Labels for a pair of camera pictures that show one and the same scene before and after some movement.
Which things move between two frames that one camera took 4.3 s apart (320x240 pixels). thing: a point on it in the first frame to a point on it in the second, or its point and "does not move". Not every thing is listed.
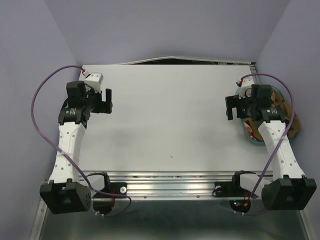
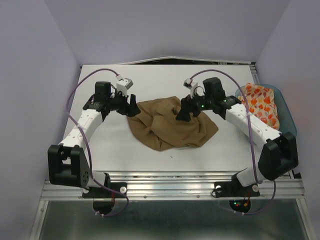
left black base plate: x=103 y=207 does not move
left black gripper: x=103 y=107 to x=130 y=110
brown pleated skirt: x=286 y=112 to x=154 y=126
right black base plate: x=233 y=189 does not move
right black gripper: x=233 y=101 to x=187 y=106
